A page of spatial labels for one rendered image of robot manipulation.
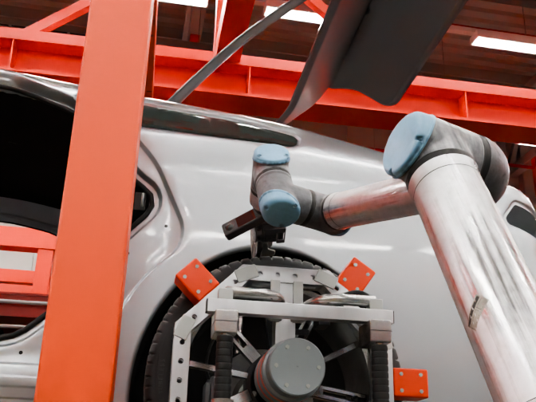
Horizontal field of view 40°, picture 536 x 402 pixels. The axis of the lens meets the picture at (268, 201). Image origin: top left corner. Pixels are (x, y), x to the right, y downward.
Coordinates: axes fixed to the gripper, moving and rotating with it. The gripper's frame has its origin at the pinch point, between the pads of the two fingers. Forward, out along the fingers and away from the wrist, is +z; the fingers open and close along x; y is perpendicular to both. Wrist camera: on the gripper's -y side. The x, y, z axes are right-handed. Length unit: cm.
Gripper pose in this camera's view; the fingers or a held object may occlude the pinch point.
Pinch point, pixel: (253, 258)
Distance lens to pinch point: 202.7
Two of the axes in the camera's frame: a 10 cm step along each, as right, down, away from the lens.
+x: -2.1, -6.4, 7.4
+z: -0.8, 7.7, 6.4
